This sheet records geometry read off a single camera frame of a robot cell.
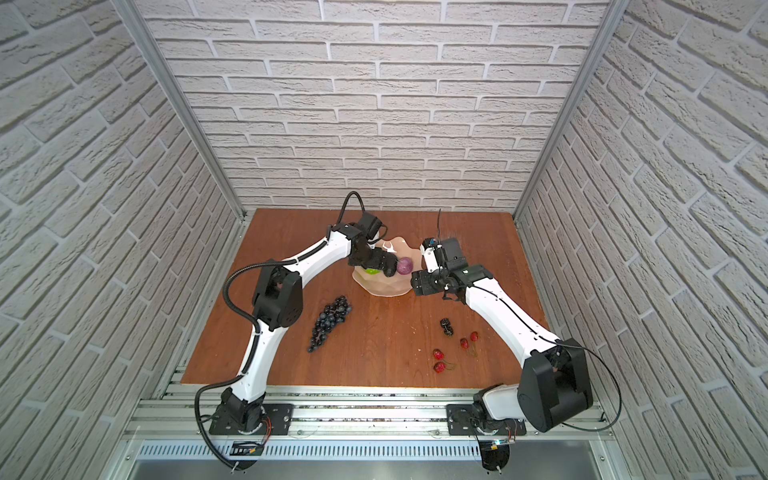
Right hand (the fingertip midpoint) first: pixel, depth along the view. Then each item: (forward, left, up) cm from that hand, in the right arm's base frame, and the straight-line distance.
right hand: (425, 276), depth 85 cm
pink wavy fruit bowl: (+6, +13, -13) cm, 19 cm away
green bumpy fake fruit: (+10, +16, -10) cm, 21 cm away
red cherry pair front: (-21, -2, -13) cm, 25 cm away
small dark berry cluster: (-11, -6, -13) cm, 18 cm away
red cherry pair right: (-15, -10, -13) cm, 23 cm away
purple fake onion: (+11, +5, -9) cm, 15 cm away
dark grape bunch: (-4, +28, -11) cm, 30 cm away
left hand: (+14, +14, -9) cm, 22 cm away
